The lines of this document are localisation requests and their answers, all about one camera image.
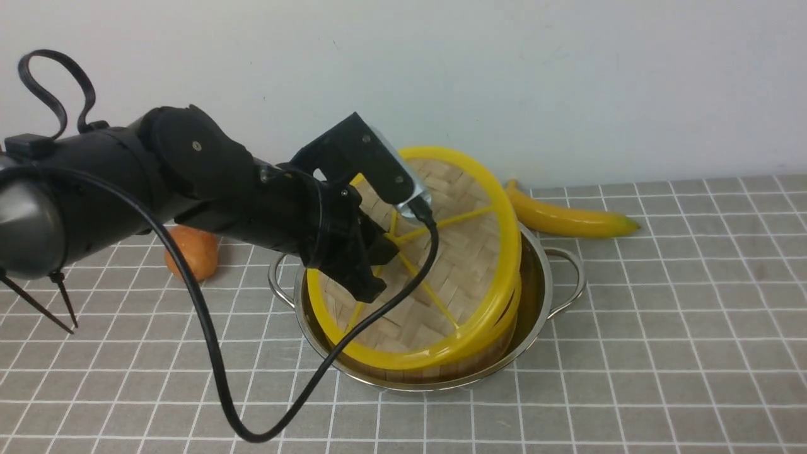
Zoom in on yellow woven steamer lid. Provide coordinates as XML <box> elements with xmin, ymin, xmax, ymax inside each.
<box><xmin>306</xmin><ymin>146</ymin><xmax>521</xmax><ymax>370</ymax></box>

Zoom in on yellow bamboo steamer basket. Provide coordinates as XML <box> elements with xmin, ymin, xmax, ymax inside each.
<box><xmin>295</xmin><ymin>276</ymin><xmax>521</xmax><ymax>390</ymax></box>

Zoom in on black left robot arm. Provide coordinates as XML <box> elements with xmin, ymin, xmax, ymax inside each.
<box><xmin>1</xmin><ymin>105</ymin><xmax>398</xmax><ymax>302</ymax></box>

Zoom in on black left camera cable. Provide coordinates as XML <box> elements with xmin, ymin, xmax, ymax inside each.
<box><xmin>0</xmin><ymin>165</ymin><xmax>440</xmax><ymax>443</ymax></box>

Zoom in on yellow banana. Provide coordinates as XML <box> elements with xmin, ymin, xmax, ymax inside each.
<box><xmin>504</xmin><ymin>179</ymin><xmax>641</xmax><ymax>238</ymax></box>

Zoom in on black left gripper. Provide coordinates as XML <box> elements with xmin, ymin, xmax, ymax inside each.
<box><xmin>301</xmin><ymin>179</ymin><xmax>400</xmax><ymax>303</ymax></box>

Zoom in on brown potato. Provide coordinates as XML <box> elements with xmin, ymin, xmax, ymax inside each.
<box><xmin>169</xmin><ymin>225</ymin><xmax>219</xmax><ymax>282</ymax></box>

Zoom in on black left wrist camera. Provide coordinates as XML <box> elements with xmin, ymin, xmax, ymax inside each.
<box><xmin>290</xmin><ymin>112</ymin><xmax>433</xmax><ymax>224</ymax></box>

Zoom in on stainless steel pot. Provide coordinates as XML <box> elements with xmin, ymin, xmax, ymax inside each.
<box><xmin>267</xmin><ymin>225</ymin><xmax>587</xmax><ymax>394</ymax></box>

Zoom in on grey checkered tablecloth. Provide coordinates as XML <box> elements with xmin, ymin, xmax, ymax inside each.
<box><xmin>1</xmin><ymin>175</ymin><xmax>806</xmax><ymax>453</ymax></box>

